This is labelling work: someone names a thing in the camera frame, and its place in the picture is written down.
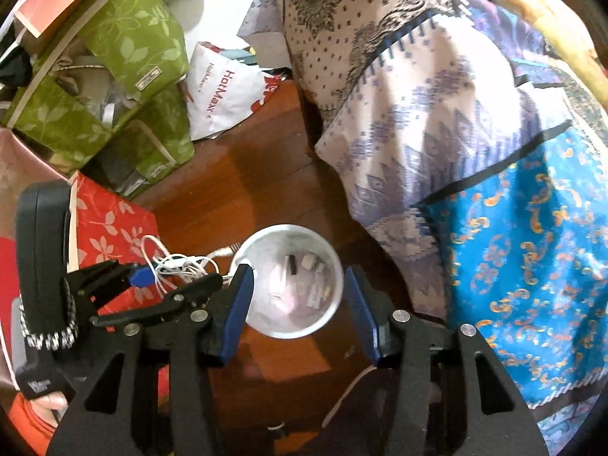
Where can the patchwork bed sheet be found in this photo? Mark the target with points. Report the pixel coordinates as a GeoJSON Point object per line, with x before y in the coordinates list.
{"type": "Point", "coordinates": [451, 128]}

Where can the white plastic bin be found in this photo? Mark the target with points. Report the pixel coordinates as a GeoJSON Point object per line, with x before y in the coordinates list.
{"type": "Point", "coordinates": [294, 244]}

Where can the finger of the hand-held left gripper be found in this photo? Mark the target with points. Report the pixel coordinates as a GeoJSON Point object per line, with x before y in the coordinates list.
{"type": "Point", "coordinates": [140, 278]}
{"type": "Point", "coordinates": [166, 305]}

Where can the pink bag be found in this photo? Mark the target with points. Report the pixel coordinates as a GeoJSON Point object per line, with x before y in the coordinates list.
{"type": "Point", "coordinates": [23, 161]}

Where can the scraps inside bin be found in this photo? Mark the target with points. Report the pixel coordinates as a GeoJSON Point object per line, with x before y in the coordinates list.
{"type": "Point", "coordinates": [308, 289]}

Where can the black cloth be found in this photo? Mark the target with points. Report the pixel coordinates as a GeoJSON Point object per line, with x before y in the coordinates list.
{"type": "Point", "coordinates": [14, 64]}

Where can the teal cloth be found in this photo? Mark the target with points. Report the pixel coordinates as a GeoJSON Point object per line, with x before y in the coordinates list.
{"type": "Point", "coordinates": [237, 54]}

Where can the colourful heart blanket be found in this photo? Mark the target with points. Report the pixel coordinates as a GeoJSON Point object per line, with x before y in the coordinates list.
{"type": "Point", "coordinates": [536, 4]}

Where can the red floral bag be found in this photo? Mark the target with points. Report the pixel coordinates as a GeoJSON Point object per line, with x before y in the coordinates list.
{"type": "Point", "coordinates": [104, 218]}

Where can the green floral fabric bag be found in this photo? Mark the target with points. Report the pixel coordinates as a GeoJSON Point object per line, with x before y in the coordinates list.
{"type": "Point", "coordinates": [137, 33]}
{"type": "Point", "coordinates": [161, 142]}
{"type": "Point", "coordinates": [47, 123]}

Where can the person's forearm orange sleeve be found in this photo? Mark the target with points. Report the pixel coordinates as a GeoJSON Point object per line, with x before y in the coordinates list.
{"type": "Point", "coordinates": [26, 423]}

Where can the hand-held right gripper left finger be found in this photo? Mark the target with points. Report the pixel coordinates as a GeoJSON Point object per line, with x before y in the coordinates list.
{"type": "Point", "coordinates": [237, 313]}

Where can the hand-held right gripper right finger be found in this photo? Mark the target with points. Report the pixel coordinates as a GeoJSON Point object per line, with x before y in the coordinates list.
{"type": "Point", "coordinates": [363, 313]}

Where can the person's left hand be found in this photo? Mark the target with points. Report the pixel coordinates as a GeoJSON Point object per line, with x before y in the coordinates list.
{"type": "Point", "coordinates": [51, 404]}

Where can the white plastic bag red print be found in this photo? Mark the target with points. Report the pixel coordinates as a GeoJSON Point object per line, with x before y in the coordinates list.
{"type": "Point", "coordinates": [223, 99]}

